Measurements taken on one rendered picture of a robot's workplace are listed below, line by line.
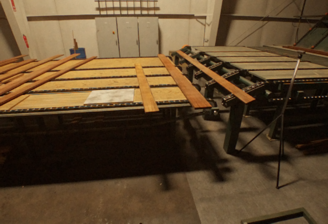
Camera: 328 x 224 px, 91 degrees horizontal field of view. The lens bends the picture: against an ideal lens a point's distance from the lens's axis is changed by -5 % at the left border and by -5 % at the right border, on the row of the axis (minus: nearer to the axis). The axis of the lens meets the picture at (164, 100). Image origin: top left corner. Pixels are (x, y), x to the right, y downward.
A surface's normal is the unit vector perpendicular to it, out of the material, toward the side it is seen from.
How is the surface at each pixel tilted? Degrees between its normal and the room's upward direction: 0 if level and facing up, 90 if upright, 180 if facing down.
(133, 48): 90
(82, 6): 93
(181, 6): 94
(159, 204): 0
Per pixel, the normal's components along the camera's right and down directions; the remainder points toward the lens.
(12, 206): 0.00, -0.91
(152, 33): 0.14, 0.41
